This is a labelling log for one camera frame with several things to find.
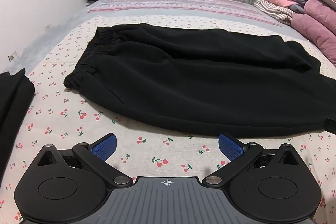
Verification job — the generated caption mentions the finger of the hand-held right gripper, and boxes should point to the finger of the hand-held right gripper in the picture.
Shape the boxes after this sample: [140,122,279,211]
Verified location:
[324,119,336,135]

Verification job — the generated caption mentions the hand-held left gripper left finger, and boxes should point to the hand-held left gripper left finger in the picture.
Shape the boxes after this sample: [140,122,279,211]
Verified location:
[35,133,134,187]

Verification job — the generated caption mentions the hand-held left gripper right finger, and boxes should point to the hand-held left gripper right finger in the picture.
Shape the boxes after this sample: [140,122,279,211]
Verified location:
[202,133,302,187]

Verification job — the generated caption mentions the black pants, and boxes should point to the black pants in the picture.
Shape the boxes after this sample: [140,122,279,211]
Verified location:
[64,23,336,139]

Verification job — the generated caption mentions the cherry print bed sheet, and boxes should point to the cherry print bed sheet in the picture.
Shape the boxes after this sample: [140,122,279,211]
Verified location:
[0,15,336,224]

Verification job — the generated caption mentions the black folded garment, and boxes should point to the black folded garment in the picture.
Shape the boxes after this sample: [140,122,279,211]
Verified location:
[0,68,35,178]

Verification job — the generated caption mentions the mauve quilt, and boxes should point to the mauve quilt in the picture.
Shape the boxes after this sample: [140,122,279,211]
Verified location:
[291,0,336,66]

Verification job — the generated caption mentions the blue-grey cloth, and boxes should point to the blue-grey cloth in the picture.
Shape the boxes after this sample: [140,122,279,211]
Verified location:
[289,0,311,13]

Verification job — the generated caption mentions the striped garment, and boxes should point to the striped garment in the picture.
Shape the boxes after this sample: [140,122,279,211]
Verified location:
[254,0,296,26]

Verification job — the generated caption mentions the pink striped blanket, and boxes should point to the pink striped blanket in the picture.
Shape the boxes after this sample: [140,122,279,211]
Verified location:
[88,0,290,28]

